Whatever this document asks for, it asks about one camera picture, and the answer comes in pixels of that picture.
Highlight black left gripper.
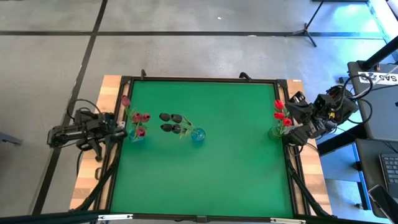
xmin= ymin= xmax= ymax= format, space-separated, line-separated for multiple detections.
xmin=73 ymin=108 xmax=105 ymax=162

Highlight green stems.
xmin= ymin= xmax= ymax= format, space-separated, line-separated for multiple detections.
xmin=159 ymin=113 xmax=197 ymax=136

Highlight green glass vase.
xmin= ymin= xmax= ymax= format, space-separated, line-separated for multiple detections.
xmin=269 ymin=125 xmax=285 ymax=141

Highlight wide teal glass vase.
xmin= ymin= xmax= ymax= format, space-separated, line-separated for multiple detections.
xmin=128 ymin=129 xmax=146 ymax=144

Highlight narrow blue glass vase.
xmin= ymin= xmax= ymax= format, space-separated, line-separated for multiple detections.
xmin=190 ymin=128 xmax=206 ymax=143

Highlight black tripod stand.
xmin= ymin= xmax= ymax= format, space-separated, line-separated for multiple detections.
xmin=285 ymin=0 xmax=324 ymax=48

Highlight grey floor object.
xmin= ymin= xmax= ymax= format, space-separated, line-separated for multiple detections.
xmin=0 ymin=132 xmax=24 ymax=146

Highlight black rig beam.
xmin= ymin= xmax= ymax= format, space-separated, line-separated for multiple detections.
xmin=0 ymin=210 xmax=398 ymax=224

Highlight grey case with label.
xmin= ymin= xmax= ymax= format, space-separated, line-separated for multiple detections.
xmin=346 ymin=60 xmax=398 ymax=142

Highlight dark side desk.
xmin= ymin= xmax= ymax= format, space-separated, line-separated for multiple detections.
xmin=354 ymin=138 xmax=398 ymax=218

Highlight thick black pole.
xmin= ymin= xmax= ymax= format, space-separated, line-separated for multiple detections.
xmin=360 ymin=35 xmax=398 ymax=71

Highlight green table mat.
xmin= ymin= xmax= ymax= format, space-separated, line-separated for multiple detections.
xmin=110 ymin=80 xmax=295 ymax=218

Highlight black laptop keyboard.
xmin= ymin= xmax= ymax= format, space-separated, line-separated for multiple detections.
xmin=379 ymin=152 xmax=398 ymax=194

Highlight black slanted device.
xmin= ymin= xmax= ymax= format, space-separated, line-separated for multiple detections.
xmin=368 ymin=184 xmax=398 ymax=224

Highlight black floor cable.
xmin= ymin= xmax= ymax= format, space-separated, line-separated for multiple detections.
xmin=76 ymin=149 xmax=85 ymax=178

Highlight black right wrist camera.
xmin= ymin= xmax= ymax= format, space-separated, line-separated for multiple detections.
xmin=313 ymin=93 xmax=332 ymax=112

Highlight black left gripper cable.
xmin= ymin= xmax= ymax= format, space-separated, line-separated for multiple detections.
xmin=67 ymin=98 xmax=102 ymax=125

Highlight silver beam bracket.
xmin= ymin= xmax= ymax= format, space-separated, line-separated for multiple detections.
xmin=97 ymin=213 xmax=134 ymax=222
xmin=269 ymin=217 xmax=306 ymax=224

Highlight thin white cable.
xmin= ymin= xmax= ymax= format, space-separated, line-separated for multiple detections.
xmin=369 ymin=64 xmax=398 ymax=90

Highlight black metal table frame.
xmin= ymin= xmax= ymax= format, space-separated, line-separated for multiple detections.
xmin=95 ymin=75 xmax=312 ymax=222

